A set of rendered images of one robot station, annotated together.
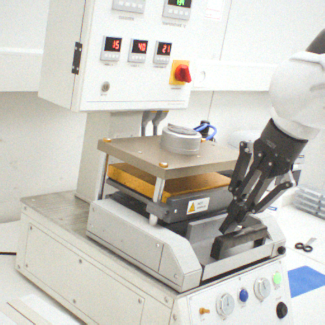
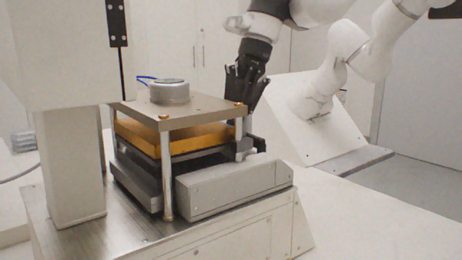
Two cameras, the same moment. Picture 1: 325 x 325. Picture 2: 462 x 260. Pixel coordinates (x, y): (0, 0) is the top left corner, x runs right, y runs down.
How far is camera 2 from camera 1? 1.04 m
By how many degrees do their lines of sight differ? 73
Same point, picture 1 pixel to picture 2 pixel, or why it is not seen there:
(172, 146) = (185, 95)
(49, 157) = not seen: outside the picture
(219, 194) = not seen: hidden behind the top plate
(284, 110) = (336, 14)
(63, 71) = (88, 50)
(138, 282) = (263, 208)
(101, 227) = (210, 199)
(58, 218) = (140, 243)
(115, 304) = (245, 247)
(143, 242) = (258, 175)
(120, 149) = (193, 114)
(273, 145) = (267, 55)
